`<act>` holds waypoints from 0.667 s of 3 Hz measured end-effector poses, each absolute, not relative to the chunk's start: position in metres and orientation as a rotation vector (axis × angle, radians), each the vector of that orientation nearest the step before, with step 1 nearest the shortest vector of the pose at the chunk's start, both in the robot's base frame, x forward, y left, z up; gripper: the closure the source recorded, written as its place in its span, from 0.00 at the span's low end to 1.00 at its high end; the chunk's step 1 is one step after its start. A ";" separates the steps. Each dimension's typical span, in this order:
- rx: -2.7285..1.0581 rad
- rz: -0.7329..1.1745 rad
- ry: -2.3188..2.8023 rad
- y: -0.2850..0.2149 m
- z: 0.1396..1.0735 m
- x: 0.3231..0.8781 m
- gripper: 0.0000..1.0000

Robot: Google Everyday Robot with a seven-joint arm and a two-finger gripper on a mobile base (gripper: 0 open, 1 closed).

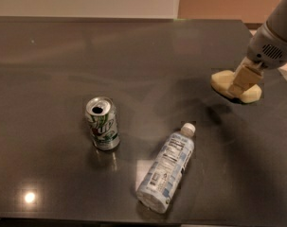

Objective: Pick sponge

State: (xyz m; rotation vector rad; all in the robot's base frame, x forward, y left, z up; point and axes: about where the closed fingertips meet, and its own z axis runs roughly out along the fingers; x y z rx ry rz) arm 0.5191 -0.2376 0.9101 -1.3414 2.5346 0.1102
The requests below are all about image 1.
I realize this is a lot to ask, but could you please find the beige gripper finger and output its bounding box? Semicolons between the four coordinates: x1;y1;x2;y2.
227;57;263;98

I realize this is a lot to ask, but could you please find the yellow rectangular sponge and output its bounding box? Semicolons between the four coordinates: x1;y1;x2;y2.
210;70;262;104

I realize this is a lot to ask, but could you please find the clear plastic water bottle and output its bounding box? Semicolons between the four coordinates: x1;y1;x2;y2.
136;123;196;214

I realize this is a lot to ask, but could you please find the green and silver soda can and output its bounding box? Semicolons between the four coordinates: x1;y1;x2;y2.
85;96;120;150

